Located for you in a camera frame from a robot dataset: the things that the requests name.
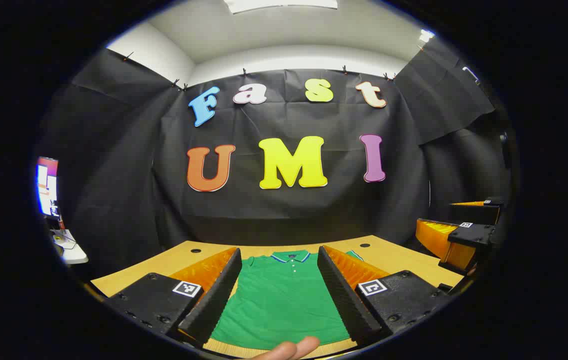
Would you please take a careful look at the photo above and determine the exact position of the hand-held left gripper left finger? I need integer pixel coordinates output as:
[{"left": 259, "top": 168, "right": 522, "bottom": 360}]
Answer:
[{"left": 104, "top": 246, "right": 243, "bottom": 349}]

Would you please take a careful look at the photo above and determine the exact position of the green T-shirt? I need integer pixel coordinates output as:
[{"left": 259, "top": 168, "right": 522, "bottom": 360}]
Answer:
[{"left": 210, "top": 249, "right": 364, "bottom": 351}]

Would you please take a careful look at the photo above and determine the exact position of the ceiling light panel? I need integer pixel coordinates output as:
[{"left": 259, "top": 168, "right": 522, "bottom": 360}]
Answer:
[{"left": 223, "top": 0, "right": 339, "bottom": 15}]

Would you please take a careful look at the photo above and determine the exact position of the computer monitor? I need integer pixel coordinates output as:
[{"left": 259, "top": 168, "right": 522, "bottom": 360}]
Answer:
[{"left": 35, "top": 156, "right": 60, "bottom": 221}]

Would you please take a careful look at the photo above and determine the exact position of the black backdrop cloth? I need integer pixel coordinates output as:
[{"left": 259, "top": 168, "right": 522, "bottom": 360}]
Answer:
[{"left": 39, "top": 37, "right": 514, "bottom": 281}]

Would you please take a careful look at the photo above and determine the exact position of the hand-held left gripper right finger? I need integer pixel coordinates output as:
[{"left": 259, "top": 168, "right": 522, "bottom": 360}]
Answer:
[{"left": 317, "top": 244, "right": 453, "bottom": 348}]

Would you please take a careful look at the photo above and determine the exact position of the white side table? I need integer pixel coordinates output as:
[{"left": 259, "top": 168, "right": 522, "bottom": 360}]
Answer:
[{"left": 49, "top": 227, "right": 89, "bottom": 266}]

